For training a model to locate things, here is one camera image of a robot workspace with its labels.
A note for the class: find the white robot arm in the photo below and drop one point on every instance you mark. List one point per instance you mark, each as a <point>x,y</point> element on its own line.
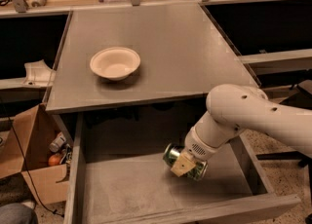
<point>232,109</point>

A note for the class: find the white curved plastic part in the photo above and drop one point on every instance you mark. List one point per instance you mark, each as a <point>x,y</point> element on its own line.
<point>38,74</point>

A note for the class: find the grey cabinet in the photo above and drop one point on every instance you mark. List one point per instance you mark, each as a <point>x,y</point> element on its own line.
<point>182,54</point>

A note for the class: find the open grey top drawer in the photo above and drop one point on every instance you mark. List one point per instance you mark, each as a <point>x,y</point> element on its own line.
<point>118,175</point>

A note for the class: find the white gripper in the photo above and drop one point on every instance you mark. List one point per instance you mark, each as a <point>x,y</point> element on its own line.
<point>197,146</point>

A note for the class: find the brown cardboard box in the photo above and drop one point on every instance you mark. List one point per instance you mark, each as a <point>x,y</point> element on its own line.
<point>26,151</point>

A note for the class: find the blue jeans knee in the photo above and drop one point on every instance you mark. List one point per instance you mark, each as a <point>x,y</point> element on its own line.
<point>17,214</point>

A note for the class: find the white paper bowl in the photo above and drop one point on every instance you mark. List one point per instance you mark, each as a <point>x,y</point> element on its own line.
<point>115,64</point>

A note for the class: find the green soda can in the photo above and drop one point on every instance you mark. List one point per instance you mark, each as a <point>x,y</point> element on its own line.
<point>172,152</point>

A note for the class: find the orange fruit in box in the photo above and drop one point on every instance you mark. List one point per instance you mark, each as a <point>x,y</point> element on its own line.
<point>54,160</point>

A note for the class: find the white bottle in box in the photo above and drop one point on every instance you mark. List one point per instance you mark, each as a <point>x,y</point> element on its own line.
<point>57,143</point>

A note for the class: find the black office chair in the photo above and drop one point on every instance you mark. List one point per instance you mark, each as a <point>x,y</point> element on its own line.
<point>292,176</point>

